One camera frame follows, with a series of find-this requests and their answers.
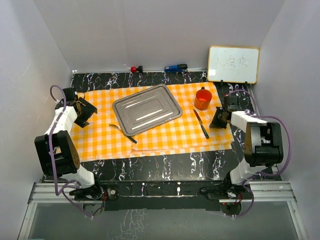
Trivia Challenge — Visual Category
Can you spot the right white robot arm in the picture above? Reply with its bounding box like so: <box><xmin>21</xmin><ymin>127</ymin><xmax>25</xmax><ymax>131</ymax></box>
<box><xmin>209</xmin><ymin>94</ymin><xmax>284</xmax><ymax>199</ymax></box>

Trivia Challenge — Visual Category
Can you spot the small whiteboard yellow frame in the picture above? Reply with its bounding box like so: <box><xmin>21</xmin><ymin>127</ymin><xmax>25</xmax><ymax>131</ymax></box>
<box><xmin>207</xmin><ymin>45</ymin><xmax>260</xmax><ymax>84</ymax></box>

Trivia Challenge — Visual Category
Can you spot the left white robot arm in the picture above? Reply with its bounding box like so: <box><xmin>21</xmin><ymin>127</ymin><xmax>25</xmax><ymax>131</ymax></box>
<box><xmin>34</xmin><ymin>87</ymin><xmax>104</xmax><ymax>200</ymax></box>

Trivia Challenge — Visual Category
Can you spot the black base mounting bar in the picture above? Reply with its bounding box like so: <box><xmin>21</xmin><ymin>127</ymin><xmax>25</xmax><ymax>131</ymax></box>
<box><xmin>71</xmin><ymin>180</ymin><xmax>252</xmax><ymax>212</ymax></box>

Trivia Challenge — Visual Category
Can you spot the black handled table knife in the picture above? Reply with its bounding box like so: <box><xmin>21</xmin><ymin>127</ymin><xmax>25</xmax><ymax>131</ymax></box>
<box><xmin>193</xmin><ymin>109</ymin><xmax>210</xmax><ymax>139</ymax></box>

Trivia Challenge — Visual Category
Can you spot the silver metal tray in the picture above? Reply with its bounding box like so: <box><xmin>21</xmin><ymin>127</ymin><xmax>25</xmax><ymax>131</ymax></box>
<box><xmin>112</xmin><ymin>84</ymin><xmax>183</xmax><ymax>136</ymax></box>

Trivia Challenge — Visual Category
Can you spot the orange translucent cup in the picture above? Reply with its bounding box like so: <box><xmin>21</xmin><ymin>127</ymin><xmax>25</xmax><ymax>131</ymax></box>
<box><xmin>194</xmin><ymin>87</ymin><xmax>213</xmax><ymax>111</ymax></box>

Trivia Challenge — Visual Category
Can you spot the silver fork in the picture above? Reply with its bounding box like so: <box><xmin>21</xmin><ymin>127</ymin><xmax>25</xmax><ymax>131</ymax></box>
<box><xmin>108</xmin><ymin>123</ymin><xmax>138</xmax><ymax>144</ymax></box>

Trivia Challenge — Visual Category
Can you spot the blue marker pen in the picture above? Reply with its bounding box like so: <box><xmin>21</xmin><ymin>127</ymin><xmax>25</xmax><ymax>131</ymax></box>
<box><xmin>164</xmin><ymin>63</ymin><xmax>188</xmax><ymax>73</ymax></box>

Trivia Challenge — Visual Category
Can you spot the red black knob tool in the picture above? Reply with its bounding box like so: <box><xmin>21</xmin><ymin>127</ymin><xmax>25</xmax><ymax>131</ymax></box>
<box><xmin>130</xmin><ymin>65</ymin><xmax>143</xmax><ymax>74</ymax></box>

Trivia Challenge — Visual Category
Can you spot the aluminium frame rail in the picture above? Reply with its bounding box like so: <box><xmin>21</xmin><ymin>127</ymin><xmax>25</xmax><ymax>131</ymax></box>
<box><xmin>18</xmin><ymin>180</ymin><xmax>308</xmax><ymax>240</ymax></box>

